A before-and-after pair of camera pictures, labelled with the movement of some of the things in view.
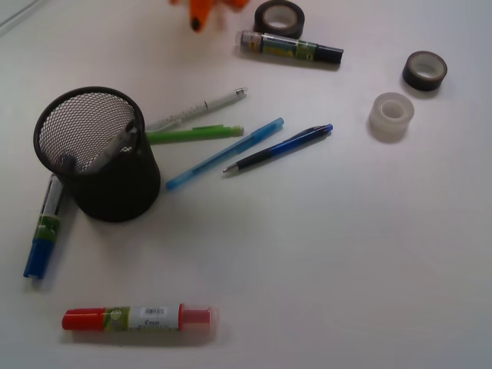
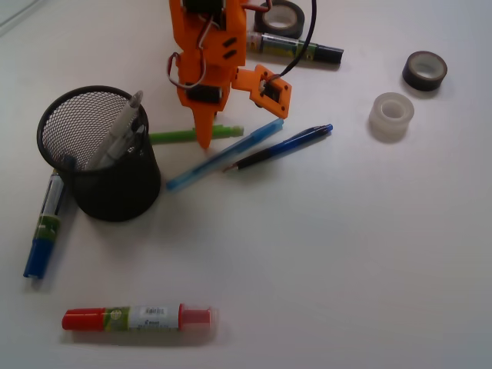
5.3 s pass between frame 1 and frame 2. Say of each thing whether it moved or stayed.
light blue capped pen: stayed
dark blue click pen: stayed
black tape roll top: stayed
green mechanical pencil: stayed
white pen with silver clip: moved
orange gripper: moved
